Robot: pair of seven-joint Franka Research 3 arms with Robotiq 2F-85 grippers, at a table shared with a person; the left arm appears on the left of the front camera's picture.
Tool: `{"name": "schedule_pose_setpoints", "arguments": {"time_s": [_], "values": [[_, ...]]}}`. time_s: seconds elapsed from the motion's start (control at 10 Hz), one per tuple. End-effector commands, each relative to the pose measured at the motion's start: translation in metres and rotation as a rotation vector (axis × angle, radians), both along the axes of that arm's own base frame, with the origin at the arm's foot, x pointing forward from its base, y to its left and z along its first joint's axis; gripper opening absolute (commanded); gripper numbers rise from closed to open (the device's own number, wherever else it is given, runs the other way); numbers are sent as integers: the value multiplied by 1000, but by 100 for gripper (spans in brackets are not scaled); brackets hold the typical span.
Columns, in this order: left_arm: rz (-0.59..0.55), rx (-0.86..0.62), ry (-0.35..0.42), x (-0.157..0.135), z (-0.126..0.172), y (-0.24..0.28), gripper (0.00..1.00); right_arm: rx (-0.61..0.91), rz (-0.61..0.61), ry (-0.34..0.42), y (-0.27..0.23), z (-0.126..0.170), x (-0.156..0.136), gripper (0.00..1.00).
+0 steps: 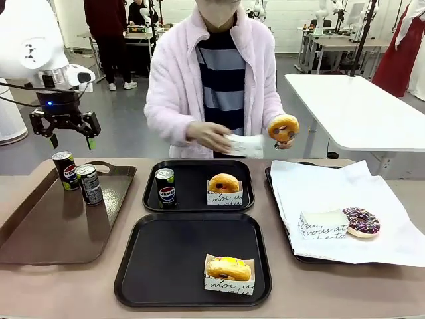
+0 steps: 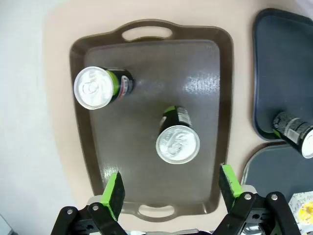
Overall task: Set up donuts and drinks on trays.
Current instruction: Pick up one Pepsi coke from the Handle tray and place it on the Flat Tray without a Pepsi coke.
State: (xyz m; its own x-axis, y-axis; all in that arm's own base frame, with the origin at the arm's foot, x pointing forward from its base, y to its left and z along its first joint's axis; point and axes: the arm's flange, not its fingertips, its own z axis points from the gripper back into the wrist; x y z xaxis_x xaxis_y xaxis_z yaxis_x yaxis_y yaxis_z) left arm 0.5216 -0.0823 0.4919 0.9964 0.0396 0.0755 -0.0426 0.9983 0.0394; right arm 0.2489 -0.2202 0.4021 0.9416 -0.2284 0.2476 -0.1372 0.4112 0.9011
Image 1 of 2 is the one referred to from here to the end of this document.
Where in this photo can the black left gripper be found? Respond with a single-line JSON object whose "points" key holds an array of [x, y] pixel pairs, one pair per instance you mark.
{"points": [[59, 113]]}

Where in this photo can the black Pepsi can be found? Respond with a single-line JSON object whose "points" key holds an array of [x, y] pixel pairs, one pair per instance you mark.
{"points": [[166, 189], [89, 186], [65, 169]]}

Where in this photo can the glazed jam donut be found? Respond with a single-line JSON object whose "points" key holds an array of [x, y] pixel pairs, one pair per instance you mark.
{"points": [[292, 124], [229, 181]]}

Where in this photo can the yellow iced donut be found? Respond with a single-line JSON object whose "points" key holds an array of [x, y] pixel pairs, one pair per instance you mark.
{"points": [[229, 267]]}

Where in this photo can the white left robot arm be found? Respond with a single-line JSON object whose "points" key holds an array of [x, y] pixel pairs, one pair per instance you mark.
{"points": [[20, 33]]}

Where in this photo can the person's right hand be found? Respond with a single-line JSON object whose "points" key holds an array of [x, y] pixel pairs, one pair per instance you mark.
{"points": [[209, 136]]}

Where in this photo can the person's left hand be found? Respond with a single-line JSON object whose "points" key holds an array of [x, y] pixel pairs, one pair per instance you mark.
{"points": [[286, 145]]}

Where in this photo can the standing person in dark red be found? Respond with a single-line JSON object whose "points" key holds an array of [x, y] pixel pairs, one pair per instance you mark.
{"points": [[111, 40]]}

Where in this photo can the grey background table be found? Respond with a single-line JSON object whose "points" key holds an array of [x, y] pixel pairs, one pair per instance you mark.
{"points": [[139, 36]]}

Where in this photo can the person in pink fleece jacket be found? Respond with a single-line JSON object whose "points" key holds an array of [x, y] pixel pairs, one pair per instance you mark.
{"points": [[179, 76]]}

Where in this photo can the seated person in black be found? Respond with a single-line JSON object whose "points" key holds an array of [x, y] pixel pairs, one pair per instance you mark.
{"points": [[134, 15]]}

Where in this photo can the smaller black serving tray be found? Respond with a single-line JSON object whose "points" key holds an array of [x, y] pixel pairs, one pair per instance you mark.
{"points": [[196, 199]]}

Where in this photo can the larger black serving tray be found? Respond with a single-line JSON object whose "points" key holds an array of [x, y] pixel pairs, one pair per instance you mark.
{"points": [[166, 262]]}

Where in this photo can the black tray under paper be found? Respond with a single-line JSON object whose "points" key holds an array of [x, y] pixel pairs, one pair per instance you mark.
{"points": [[269, 182]]}

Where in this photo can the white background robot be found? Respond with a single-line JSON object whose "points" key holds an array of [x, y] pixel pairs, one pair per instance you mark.
{"points": [[257, 10]]}

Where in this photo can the white paper sheet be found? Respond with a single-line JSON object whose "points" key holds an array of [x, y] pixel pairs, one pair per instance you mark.
{"points": [[332, 189]]}

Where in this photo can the white background work tables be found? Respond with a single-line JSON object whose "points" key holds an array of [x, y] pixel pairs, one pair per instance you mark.
{"points": [[335, 44]]}

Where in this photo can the white table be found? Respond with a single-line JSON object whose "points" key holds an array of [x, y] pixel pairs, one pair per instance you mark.
{"points": [[358, 109]]}

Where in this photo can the black tripod pole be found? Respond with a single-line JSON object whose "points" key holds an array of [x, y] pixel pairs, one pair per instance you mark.
{"points": [[362, 40]]}

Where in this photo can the chocolate sprinkle donut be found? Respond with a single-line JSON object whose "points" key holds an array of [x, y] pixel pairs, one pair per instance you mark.
{"points": [[363, 222]]}

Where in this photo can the red dress on mannequin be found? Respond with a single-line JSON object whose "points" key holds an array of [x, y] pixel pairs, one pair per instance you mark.
{"points": [[398, 56]]}

